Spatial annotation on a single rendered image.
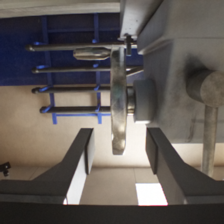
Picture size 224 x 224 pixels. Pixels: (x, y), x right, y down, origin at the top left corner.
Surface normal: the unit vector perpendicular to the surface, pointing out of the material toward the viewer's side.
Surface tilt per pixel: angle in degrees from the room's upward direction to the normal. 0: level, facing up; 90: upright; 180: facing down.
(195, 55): 66
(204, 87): 90
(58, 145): 90
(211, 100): 90
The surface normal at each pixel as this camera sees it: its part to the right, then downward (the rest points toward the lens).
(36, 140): -0.03, 0.27
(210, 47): -0.01, 0.64
